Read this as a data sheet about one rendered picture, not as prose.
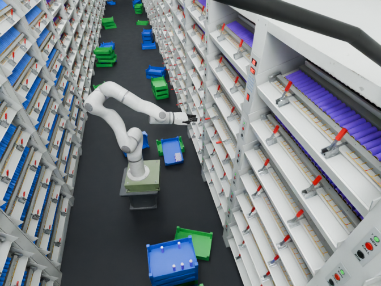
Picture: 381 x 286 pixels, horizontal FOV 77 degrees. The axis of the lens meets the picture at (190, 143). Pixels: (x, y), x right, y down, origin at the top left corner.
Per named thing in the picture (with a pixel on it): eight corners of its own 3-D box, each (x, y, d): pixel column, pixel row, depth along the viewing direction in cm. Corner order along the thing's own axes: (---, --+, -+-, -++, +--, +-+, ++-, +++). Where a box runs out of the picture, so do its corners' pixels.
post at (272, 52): (226, 247, 195) (269, 20, 82) (222, 236, 202) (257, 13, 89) (249, 242, 198) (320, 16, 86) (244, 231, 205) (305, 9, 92)
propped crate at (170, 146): (183, 163, 266) (183, 160, 259) (165, 165, 263) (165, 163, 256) (178, 139, 279) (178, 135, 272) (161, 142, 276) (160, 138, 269)
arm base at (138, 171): (126, 182, 199) (122, 167, 187) (127, 165, 213) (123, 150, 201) (149, 180, 201) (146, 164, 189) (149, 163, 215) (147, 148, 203)
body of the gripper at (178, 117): (169, 118, 172) (184, 118, 175) (172, 126, 165) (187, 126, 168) (170, 109, 167) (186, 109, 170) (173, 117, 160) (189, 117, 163)
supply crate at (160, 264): (150, 281, 147) (148, 276, 142) (147, 249, 162) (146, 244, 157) (198, 270, 152) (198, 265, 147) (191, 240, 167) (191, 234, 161)
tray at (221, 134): (235, 168, 146) (232, 159, 140) (208, 113, 190) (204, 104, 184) (266, 155, 145) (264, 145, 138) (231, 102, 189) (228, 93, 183)
